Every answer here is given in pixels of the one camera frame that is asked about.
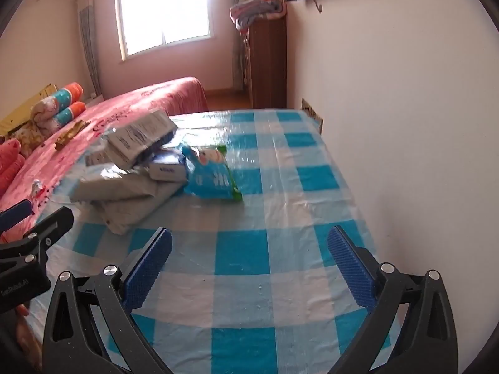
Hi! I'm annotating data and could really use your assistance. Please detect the grey foil pouch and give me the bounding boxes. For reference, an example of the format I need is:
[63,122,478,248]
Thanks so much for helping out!
[69,165,185,235]

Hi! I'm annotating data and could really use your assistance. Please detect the small blue white carton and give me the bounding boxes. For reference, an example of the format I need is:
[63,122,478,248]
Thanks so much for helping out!
[148,150,187,182]

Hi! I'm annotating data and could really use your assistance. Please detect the white milk carton box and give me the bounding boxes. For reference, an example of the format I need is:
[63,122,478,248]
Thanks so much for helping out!
[104,110,178,170]

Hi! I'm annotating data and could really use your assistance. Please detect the blue green wipes pack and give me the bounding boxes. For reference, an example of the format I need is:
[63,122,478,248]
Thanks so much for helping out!
[180,144,243,201]

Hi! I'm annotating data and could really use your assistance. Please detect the small wrapper on bed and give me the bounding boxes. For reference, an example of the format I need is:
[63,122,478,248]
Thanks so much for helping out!
[31,179,45,201]

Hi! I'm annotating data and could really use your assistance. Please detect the pink pillows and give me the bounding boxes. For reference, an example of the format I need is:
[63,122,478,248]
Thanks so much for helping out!
[0,138,25,197]

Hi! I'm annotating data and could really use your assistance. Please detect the pink bed with bedspread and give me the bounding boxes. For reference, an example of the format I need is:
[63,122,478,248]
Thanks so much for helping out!
[0,76,210,242]

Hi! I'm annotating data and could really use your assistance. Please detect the olive cloth on bed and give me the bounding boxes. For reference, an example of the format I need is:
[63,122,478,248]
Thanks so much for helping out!
[55,121,90,151]

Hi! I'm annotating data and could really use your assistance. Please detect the blue checkered tablecloth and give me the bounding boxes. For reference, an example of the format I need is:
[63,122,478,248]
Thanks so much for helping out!
[47,111,374,373]

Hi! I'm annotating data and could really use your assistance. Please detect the rolled colourful quilt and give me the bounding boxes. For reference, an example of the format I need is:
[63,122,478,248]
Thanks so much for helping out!
[31,82,86,138]

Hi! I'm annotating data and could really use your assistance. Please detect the grey curtain left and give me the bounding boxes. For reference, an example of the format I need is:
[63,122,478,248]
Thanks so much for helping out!
[76,0,102,95]

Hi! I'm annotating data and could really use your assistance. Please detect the grey curtain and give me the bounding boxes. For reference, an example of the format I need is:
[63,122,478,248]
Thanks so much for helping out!
[76,0,102,95]
[232,0,244,91]

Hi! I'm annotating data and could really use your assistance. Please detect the bright window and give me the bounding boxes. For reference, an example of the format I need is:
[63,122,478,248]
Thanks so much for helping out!
[116,0,211,58]

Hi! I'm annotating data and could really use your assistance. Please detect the brown wooden cabinet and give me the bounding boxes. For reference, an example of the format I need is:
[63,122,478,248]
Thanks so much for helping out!
[243,16,287,109]

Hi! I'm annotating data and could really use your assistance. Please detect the folded blanket on cabinet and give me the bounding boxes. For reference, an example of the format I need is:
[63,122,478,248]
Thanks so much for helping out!
[229,0,287,32]

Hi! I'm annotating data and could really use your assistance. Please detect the grey curtain right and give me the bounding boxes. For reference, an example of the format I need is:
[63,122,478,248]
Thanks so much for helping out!
[232,0,244,91]

